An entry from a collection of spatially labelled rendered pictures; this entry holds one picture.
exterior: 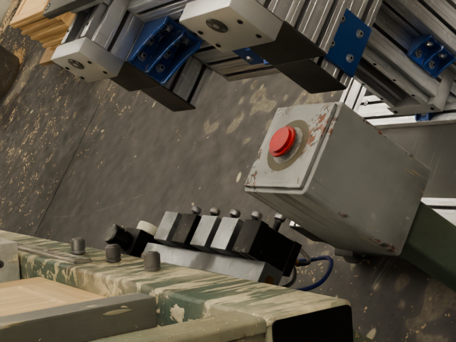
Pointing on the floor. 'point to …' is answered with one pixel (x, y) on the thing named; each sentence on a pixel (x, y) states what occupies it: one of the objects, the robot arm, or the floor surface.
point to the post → (432, 245)
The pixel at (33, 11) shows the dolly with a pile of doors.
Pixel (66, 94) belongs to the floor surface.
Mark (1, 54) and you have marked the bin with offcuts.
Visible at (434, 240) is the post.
